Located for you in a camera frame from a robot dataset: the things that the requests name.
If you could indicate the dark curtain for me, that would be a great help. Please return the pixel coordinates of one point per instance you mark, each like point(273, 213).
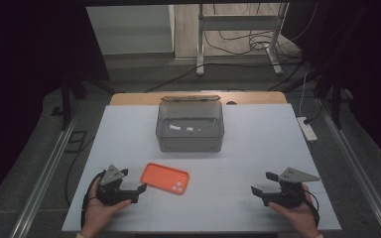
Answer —
point(363, 66)
point(23, 82)

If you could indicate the black stand leg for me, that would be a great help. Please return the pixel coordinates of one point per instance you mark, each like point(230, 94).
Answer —
point(66, 102)
point(335, 105)

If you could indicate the white cabinet panel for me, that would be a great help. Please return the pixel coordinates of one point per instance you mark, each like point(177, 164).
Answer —
point(129, 29)

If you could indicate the grey translucent storage box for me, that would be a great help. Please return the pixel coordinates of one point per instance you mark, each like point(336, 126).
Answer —
point(190, 143)

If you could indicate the grey metal stand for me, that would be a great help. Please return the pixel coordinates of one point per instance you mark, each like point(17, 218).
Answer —
point(238, 22)

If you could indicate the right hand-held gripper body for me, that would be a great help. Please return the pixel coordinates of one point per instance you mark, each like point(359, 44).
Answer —
point(291, 195)

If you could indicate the black floor frame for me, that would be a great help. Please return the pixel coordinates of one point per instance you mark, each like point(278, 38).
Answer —
point(76, 141)

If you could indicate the white power strip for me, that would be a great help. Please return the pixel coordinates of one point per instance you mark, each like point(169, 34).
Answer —
point(307, 129)

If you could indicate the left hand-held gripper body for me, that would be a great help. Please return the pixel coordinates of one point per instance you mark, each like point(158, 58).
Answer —
point(110, 193)

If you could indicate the orange phone case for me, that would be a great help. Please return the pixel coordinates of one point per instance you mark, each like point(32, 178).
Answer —
point(160, 177)

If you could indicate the person's right hand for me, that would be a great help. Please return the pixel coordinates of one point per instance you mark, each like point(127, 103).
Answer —
point(302, 218)

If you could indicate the aluminium floor rail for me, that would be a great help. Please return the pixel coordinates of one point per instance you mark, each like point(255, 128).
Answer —
point(360, 172)
point(43, 185)

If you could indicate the person's left hand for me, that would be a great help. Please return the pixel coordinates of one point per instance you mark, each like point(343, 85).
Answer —
point(97, 214)

